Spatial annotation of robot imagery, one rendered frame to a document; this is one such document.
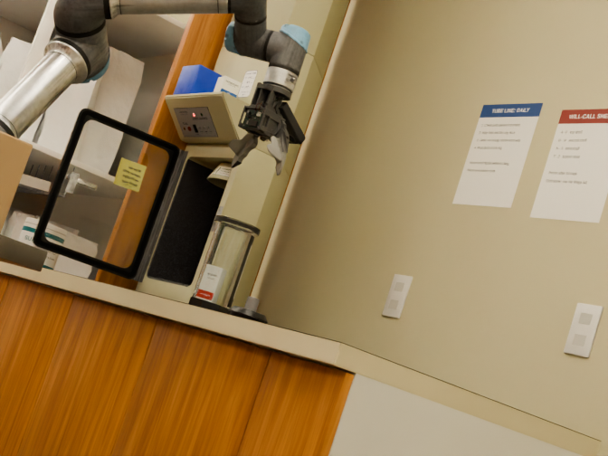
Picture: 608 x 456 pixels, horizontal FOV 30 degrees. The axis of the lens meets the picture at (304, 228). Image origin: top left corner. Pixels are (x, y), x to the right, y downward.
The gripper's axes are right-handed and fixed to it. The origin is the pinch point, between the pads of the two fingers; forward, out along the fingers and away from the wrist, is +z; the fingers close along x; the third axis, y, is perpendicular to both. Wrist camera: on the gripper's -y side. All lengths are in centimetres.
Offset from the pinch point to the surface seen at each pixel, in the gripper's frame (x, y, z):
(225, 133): -31.8, -16.9, -13.1
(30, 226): -104, -20, 23
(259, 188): -23.7, -27.0, -2.2
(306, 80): -23, -31, -35
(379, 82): -27, -65, -48
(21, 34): -241, -82, -62
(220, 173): -36.6, -24.2, -3.8
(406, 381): 71, 21, 37
